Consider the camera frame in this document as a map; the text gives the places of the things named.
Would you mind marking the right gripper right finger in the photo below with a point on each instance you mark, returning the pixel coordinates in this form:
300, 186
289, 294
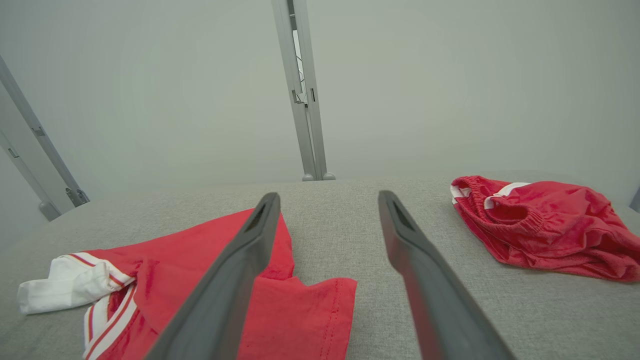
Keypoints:
440, 310

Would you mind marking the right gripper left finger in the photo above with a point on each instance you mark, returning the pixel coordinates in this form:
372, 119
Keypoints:
225, 295

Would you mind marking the red and white jersey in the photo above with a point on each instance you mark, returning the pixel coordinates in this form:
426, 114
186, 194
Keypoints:
300, 320

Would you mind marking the red Bulls shorts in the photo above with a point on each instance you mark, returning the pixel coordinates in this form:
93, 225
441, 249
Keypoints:
560, 225

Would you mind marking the grey metal frame post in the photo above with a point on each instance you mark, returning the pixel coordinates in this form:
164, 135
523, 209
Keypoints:
30, 160
310, 145

